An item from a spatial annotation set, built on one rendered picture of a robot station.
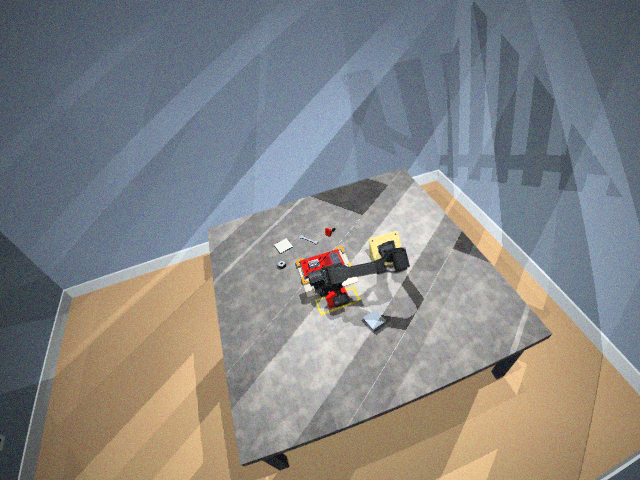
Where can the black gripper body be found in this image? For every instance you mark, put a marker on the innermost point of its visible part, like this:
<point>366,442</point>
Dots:
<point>341,299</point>

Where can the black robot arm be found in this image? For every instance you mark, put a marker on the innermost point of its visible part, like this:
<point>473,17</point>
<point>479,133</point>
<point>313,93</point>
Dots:
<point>334,275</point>

